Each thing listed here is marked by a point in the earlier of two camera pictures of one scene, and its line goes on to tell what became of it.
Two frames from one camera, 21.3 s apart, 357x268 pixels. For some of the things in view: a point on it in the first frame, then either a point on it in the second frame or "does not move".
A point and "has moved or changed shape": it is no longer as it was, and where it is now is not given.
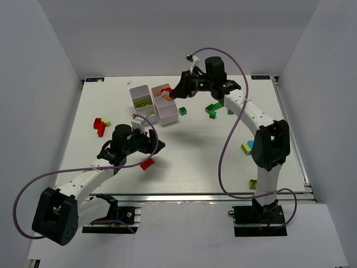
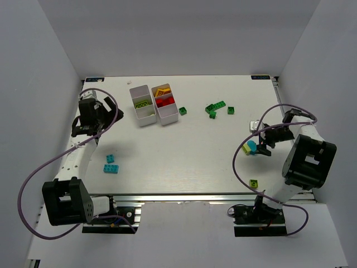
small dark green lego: [212, 114] does not move
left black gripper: [150, 140] to [105, 112]
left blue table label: [94, 79] does not move
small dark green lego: [182, 110] does not move
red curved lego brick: [147, 163] to [162, 101]
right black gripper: [187, 85] to [268, 139]
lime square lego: [246, 148] does not move
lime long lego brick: [143, 104] does not move
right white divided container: [167, 110] does not move
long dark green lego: [213, 107] does not move
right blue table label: [260, 77] does not move
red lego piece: [100, 125] has moved or changed shape
